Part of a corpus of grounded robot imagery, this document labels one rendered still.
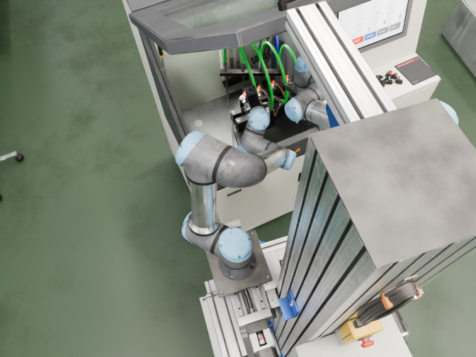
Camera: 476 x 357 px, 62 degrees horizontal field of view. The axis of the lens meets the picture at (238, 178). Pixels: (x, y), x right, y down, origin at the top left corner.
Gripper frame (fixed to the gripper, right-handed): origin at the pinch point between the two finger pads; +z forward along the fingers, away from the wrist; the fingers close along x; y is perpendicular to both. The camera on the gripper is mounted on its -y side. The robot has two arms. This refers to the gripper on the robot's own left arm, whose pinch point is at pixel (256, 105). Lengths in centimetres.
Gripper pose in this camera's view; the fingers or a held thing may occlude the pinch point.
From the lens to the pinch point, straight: 179.7
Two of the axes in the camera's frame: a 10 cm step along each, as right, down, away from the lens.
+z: 0.4, -2.7, 9.6
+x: 9.5, -3.0, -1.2
